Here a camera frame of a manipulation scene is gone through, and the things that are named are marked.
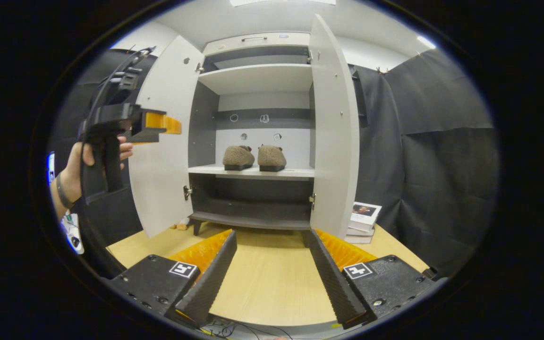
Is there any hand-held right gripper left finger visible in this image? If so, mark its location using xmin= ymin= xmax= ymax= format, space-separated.
xmin=110 ymin=229 xmax=238 ymax=329

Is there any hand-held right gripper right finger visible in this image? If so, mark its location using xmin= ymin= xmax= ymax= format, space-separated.
xmin=308 ymin=229 xmax=447 ymax=330

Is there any white shoe cabinet door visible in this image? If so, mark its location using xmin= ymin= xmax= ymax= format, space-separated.
xmin=128 ymin=35 xmax=205 ymax=239
xmin=309 ymin=14 xmax=360 ymax=240

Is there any brown fuzzy shoe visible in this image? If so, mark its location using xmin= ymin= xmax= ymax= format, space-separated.
xmin=222 ymin=145 xmax=255 ymax=171
xmin=257 ymin=144 xmax=287 ymax=172

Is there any white shoe cabinet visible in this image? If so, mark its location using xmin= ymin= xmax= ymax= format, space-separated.
xmin=187 ymin=32 xmax=317 ymax=237

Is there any white cabinet drawer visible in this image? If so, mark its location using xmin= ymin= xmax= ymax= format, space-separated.
xmin=203 ymin=32 xmax=311 ymax=56

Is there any white book with photo cover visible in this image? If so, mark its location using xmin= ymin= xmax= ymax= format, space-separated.
xmin=349 ymin=202 xmax=382 ymax=232

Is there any black wristband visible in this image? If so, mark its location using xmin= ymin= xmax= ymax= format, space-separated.
xmin=56 ymin=174 xmax=75 ymax=210

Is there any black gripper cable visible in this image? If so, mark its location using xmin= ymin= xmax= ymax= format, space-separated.
xmin=79 ymin=46 xmax=157 ymax=142

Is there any tangle of thin cables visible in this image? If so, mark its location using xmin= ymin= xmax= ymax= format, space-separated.
xmin=201 ymin=321 xmax=296 ymax=340

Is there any white device with wires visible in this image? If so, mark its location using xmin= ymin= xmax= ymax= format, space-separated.
xmin=62 ymin=212 xmax=85 ymax=255

